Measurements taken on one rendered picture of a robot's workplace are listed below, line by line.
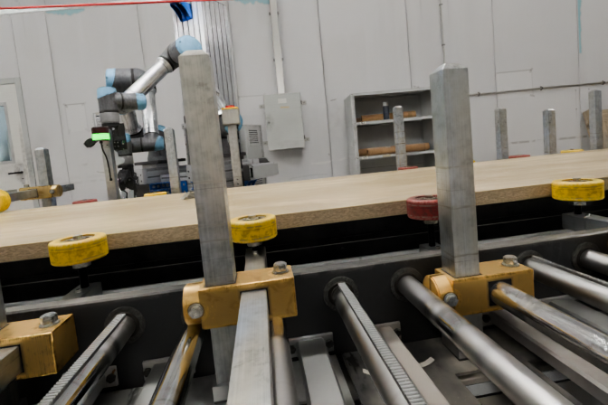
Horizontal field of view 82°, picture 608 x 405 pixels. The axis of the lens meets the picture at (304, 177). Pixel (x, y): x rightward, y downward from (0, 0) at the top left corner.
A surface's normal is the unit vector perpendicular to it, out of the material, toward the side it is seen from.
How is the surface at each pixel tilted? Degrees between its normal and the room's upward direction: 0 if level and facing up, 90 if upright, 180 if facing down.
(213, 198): 90
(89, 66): 90
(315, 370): 0
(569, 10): 90
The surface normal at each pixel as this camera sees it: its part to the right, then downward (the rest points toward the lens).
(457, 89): 0.12, 0.06
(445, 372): -0.09, -0.99
